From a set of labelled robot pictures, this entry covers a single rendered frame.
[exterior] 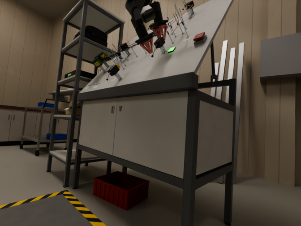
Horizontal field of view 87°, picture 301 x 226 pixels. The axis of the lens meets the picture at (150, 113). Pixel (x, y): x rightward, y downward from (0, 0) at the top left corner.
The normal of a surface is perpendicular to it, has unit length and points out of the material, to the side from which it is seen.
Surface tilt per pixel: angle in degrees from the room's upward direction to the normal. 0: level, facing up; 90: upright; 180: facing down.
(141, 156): 90
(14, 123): 90
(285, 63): 90
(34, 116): 90
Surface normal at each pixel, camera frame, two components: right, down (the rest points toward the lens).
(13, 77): 0.81, 0.02
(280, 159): -0.59, -0.10
